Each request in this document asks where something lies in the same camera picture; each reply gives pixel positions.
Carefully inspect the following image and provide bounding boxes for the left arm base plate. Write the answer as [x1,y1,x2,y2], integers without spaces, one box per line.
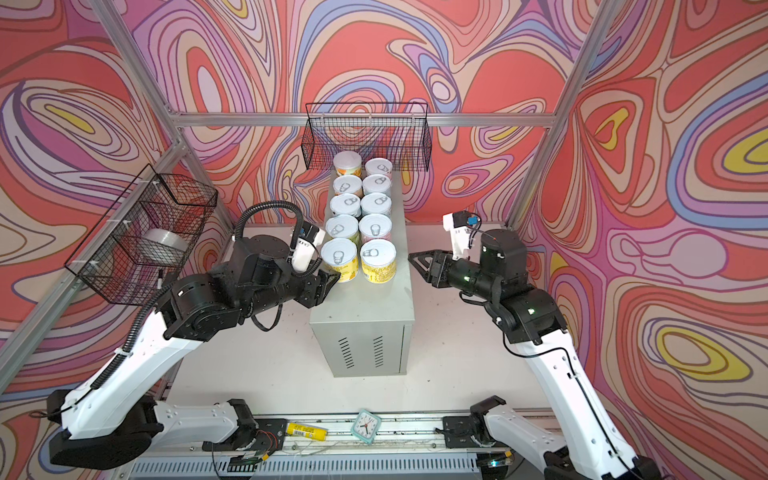
[202,418,288,453]

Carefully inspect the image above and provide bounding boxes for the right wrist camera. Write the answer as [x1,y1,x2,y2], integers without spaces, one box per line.
[442,210,482,260]

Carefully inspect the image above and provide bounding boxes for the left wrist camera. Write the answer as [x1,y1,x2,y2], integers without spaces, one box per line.
[290,221,326,274]

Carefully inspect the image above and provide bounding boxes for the orange label can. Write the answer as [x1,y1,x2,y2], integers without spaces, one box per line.
[332,151,363,177]

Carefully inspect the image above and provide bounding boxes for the yellow label can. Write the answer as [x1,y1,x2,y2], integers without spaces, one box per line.
[320,238,359,283]

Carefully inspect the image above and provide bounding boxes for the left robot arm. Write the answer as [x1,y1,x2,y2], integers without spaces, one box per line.
[44,235,340,470]

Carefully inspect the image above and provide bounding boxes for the black wire basket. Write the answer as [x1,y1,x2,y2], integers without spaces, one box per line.
[301,100,432,172]
[64,165,218,306]

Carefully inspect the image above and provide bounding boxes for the pink flower label can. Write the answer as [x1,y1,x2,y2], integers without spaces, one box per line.
[365,157,393,178]

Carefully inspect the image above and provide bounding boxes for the teal alarm clock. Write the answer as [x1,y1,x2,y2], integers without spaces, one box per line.
[351,409,382,445]

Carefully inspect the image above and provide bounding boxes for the grey metal cabinet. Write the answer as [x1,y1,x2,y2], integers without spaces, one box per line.
[309,173,415,378]

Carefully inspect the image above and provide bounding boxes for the left black wire basket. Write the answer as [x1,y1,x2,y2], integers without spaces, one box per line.
[64,165,218,306]

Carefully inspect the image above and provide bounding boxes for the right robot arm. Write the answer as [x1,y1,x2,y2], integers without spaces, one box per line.
[408,229,662,479]

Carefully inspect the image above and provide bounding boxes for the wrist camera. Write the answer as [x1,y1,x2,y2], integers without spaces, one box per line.
[290,221,326,274]
[442,210,482,260]

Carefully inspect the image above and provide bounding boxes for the teal label can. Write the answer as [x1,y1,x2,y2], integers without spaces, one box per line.
[362,174,392,196]
[360,192,392,216]

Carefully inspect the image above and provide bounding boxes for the can hidden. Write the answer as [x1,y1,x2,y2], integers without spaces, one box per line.
[325,214,359,242]

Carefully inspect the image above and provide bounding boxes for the teal label can front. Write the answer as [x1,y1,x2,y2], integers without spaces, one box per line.
[362,174,392,196]

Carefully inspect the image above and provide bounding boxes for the back black wire basket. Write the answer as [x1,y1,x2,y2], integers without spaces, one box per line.
[301,100,432,172]

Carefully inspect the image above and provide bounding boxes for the yellow label tube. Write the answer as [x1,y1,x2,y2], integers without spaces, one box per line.
[286,422,328,442]

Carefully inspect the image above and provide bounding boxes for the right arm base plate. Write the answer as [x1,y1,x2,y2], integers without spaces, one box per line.
[442,413,526,450]

